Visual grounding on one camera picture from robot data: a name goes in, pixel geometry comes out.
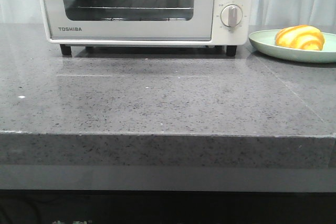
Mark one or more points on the oven glass door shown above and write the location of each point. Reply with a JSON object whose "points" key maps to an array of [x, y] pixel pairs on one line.
{"points": [[129, 19]]}

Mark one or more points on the green plate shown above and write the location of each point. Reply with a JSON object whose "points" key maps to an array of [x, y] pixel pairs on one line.
{"points": [[264, 42]]}

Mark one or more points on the white Toshiba toaster oven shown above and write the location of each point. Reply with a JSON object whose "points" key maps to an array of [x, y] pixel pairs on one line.
{"points": [[222, 37]]}

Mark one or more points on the lower oven timer knob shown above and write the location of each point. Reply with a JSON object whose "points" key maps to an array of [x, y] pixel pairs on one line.
{"points": [[231, 15]]}

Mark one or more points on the yellow striped bread roll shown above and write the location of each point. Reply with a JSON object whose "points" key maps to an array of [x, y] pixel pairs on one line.
{"points": [[303, 37]]}

